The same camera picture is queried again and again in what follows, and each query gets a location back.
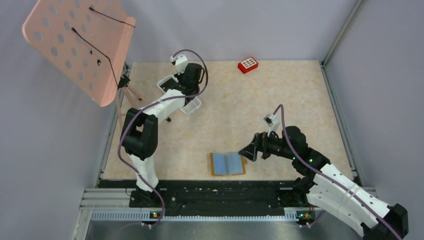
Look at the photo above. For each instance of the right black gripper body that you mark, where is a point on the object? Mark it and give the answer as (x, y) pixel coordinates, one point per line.
(271, 145)

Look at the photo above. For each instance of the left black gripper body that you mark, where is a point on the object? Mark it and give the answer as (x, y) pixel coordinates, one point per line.
(181, 75)

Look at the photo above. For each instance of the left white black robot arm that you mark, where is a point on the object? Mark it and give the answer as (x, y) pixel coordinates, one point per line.
(140, 133)

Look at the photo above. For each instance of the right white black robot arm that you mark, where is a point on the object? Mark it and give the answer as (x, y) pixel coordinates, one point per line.
(323, 185)

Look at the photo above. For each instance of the white plastic basket tray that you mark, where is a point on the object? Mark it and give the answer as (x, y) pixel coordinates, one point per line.
(192, 106)

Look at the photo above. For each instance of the red box with grid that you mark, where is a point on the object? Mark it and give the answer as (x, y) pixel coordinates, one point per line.
(248, 65)

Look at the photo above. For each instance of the pink perforated music stand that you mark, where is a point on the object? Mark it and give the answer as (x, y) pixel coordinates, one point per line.
(87, 40)

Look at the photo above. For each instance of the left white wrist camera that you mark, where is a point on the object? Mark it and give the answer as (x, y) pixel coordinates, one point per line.
(180, 63)

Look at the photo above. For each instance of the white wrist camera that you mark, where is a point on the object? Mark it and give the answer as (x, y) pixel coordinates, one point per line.
(273, 122)
(180, 63)

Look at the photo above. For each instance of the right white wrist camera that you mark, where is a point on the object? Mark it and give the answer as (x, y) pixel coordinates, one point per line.
(273, 122)

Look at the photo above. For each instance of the aluminium frame rail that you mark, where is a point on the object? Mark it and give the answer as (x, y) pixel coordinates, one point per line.
(325, 69)

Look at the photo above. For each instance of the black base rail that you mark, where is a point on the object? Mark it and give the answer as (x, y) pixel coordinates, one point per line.
(221, 198)

